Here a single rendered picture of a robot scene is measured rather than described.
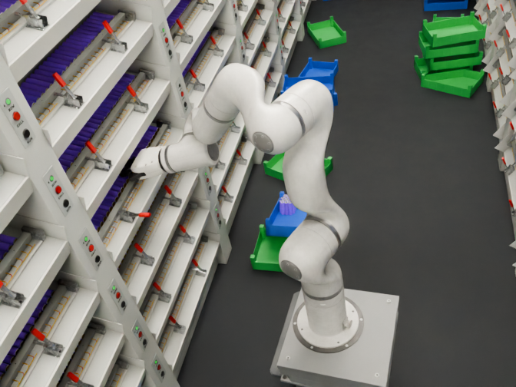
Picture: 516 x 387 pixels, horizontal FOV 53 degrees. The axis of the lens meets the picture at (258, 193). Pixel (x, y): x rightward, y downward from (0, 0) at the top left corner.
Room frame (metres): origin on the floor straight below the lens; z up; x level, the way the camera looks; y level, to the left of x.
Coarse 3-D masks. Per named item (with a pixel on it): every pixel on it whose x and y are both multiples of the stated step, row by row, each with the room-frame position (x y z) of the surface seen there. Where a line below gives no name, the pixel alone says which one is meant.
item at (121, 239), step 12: (156, 120) 1.57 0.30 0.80; (168, 120) 1.55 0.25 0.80; (180, 120) 1.53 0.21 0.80; (180, 132) 1.52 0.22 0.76; (168, 144) 1.45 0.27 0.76; (144, 180) 1.28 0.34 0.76; (156, 180) 1.28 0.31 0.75; (144, 192) 1.23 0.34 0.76; (156, 192) 1.27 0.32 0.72; (132, 204) 1.18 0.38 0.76; (144, 204) 1.18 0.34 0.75; (120, 228) 1.09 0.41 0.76; (132, 228) 1.09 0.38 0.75; (108, 240) 1.05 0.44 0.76; (120, 240) 1.04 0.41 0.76; (108, 252) 0.97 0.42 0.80; (120, 252) 1.01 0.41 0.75
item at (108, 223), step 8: (160, 128) 1.51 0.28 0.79; (160, 136) 1.47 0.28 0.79; (168, 136) 1.49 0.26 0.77; (152, 144) 1.42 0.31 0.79; (128, 184) 1.24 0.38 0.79; (128, 192) 1.21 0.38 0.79; (120, 200) 1.17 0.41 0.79; (120, 208) 1.15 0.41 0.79; (112, 216) 1.11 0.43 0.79; (104, 224) 1.08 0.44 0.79; (112, 224) 1.10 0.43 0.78; (104, 232) 1.06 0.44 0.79
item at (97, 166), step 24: (144, 72) 1.54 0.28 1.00; (168, 72) 1.53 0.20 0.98; (120, 96) 1.42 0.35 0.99; (144, 96) 1.44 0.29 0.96; (96, 120) 1.30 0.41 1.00; (120, 120) 1.33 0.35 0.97; (144, 120) 1.33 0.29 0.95; (72, 144) 1.19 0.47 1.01; (96, 144) 1.20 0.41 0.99; (120, 144) 1.22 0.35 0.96; (72, 168) 1.09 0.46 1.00; (96, 168) 1.12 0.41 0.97; (120, 168) 1.15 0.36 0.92; (96, 192) 1.03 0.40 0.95
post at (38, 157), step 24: (0, 72) 0.94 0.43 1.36; (0, 120) 0.89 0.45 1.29; (0, 144) 0.89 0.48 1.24; (48, 144) 0.96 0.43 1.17; (48, 168) 0.93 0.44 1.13; (48, 192) 0.90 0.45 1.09; (72, 192) 0.96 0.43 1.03; (24, 216) 0.91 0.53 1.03; (48, 216) 0.89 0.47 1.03; (72, 216) 0.93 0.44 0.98; (72, 240) 0.89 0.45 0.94; (96, 240) 0.95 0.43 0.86; (72, 264) 0.89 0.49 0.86; (120, 288) 0.95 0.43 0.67; (96, 312) 0.90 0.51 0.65; (120, 312) 0.90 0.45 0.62; (144, 360) 0.89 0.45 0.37; (144, 384) 0.90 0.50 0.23; (168, 384) 0.93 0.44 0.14
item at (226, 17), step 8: (224, 8) 2.20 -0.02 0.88; (232, 8) 2.21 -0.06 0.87; (224, 16) 2.20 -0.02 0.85; (232, 16) 2.19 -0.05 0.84; (232, 24) 2.19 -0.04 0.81; (240, 32) 2.26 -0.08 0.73; (232, 56) 2.20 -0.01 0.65; (240, 56) 2.20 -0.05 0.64; (256, 152) 2.19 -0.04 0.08; (256, 160) 2.19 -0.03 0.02
